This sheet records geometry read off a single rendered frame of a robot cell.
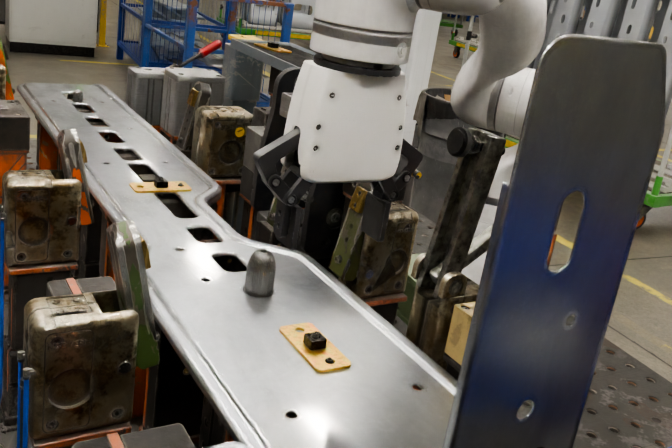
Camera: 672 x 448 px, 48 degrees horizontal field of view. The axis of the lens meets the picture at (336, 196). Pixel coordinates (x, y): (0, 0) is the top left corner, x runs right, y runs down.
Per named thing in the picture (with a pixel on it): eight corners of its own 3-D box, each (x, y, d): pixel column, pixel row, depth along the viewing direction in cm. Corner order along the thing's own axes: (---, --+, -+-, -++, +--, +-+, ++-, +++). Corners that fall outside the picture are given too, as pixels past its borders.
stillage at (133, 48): (115, 58, 766) (121, -38, 737) (192, 63, 802) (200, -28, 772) (139, 83, 665) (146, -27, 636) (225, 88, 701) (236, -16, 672)
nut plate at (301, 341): (277, 329, 74) (278, 318, 74) (310, 324, 76) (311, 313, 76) (317, 373, 68) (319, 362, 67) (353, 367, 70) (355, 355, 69)
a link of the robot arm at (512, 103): (470, 177, 146) (496, 56, 137) (566, 203, 139) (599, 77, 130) (452, 194, 135) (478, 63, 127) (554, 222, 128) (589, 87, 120)
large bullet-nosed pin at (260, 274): (238, 298, 83) (244, 243, 81) (263, 295, 84) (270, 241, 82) (249, 311, 80) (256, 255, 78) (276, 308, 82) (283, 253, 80)
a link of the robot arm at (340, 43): (381, 22, 68) (375, 55, 69) (295, 14, 64) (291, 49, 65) (437, 38, 62) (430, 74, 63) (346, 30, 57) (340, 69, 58)
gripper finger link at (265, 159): (336, 117, 65) (330, 177, 67) (254, 121, 61) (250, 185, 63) (342, 120, 64) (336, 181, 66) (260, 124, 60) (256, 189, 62)
